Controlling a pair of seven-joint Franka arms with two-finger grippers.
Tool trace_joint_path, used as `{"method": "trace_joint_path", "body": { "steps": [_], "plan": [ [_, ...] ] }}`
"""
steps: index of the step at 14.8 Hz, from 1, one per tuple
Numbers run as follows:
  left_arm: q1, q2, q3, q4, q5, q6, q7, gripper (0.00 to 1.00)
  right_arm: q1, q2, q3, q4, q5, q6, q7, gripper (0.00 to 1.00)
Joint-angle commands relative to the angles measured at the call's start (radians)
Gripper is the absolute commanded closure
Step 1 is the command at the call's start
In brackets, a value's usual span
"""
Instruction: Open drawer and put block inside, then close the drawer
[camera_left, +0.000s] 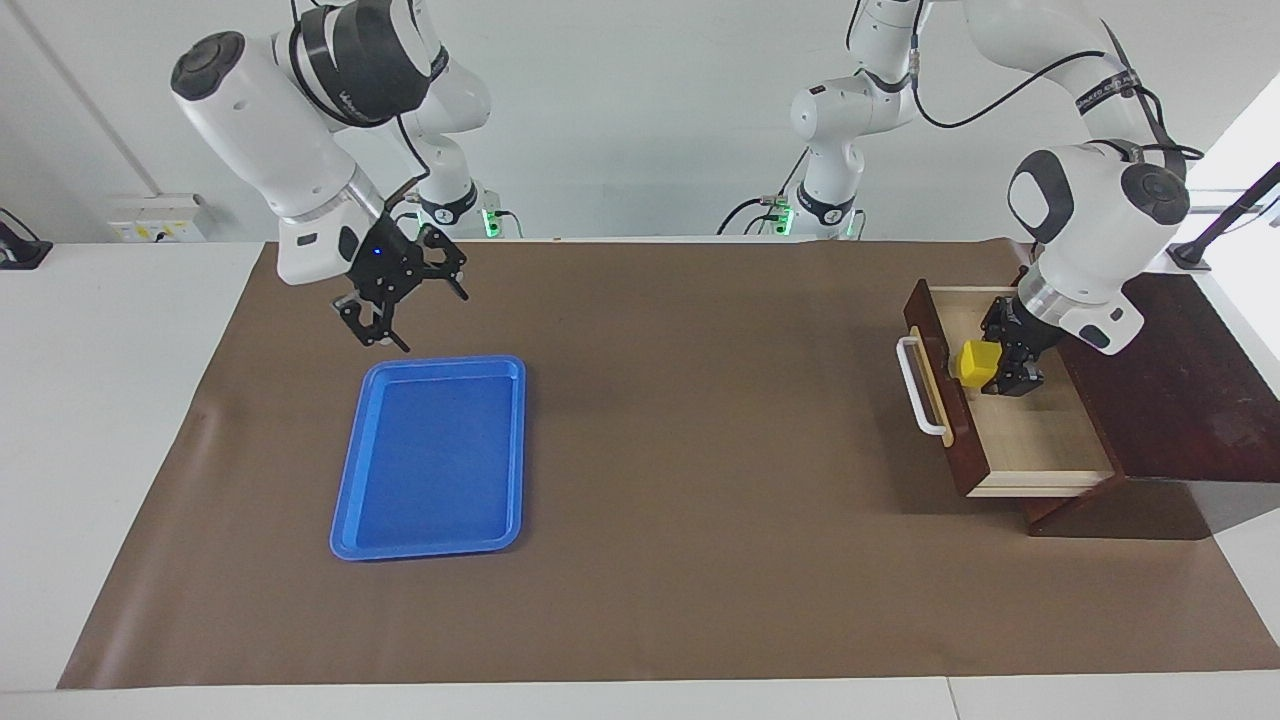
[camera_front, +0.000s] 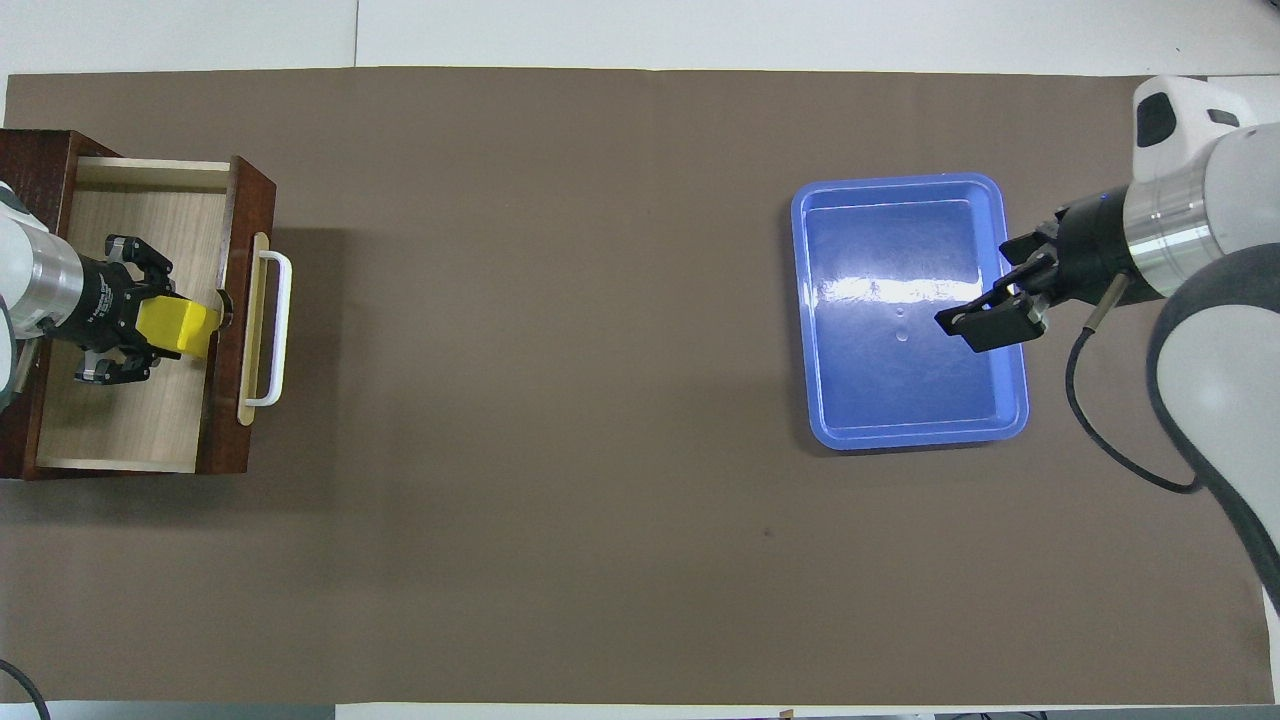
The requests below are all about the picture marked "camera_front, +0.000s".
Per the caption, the yellow block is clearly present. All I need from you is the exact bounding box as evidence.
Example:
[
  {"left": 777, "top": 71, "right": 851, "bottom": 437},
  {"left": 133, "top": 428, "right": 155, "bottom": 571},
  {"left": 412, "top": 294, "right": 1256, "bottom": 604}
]
[{"left": 137, "top": 298, "right": 221, "bottom": 361}]

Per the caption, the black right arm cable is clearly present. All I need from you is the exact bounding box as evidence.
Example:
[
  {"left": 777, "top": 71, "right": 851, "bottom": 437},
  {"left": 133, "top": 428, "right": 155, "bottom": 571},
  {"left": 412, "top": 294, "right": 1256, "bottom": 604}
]
[{"left": 1065, "top": 272, "right": 1201, "bottom": 494}]

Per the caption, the brown paper table mat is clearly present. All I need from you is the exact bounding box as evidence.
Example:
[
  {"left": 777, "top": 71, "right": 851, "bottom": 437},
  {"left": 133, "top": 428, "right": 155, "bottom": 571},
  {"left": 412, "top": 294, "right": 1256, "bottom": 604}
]
[{"left": 0, "top": 68, "right": 1276, "bottom": 706}]

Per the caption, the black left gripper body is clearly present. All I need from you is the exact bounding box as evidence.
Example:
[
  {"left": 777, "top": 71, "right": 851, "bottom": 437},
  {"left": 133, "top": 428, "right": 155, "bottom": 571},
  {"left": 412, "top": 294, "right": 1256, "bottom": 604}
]
[{"left": 72, "top": 256, "right": 143, "bottom": 354}]

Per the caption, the dark wooden drawer cabinet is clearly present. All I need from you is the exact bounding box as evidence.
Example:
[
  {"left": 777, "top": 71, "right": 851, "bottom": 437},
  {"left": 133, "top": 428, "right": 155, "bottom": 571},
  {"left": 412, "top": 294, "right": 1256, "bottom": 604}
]
[{"left": 0, "top": 130, "right": 126, "bottom": 481}]

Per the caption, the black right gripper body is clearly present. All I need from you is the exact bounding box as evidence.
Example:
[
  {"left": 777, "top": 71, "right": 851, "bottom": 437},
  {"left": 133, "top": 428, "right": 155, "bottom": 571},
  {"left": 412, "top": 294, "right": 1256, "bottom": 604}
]
[{"left": 1050, "top": 190, "right": 1137, "bottom": 307}]

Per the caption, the wooden drawer with white handle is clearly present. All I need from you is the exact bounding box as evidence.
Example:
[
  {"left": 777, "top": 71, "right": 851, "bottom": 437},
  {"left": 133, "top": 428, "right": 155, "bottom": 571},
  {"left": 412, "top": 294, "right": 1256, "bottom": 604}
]
[{"left": 35, "top": 155, "right": 293, "bottom": 477}]

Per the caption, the blue plastic tray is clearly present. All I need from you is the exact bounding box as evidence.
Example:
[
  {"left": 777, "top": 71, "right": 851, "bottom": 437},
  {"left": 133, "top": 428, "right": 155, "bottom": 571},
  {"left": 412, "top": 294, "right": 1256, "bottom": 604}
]
[{"left": 790, "top": 172, "right": 1031, "bottom": 451}]

